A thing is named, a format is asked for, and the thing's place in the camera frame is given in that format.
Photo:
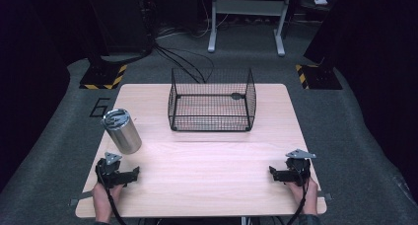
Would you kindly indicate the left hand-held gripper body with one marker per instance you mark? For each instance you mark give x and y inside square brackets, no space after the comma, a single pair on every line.
[110,174]

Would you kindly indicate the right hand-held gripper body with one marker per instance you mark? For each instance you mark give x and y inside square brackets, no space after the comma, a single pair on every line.
[298,170]

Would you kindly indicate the person's left hand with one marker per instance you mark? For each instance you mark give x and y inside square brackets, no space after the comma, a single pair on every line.
[102,202]

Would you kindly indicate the stainless steel tumbler with lid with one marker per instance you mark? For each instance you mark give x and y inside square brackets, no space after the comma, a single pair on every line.
[124,134]

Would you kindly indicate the black stand base hazard stripes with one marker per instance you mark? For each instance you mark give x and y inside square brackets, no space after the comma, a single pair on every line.
[103,77]
[317,77]

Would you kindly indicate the white metal stand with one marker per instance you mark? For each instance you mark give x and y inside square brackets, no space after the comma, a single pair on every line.
[249,8]

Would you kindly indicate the small white box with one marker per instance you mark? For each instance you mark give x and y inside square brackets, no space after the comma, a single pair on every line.
[320,2]

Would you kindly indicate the grey metal table bracket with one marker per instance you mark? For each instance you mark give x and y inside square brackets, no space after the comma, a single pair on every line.
[82,197]
[325,196]

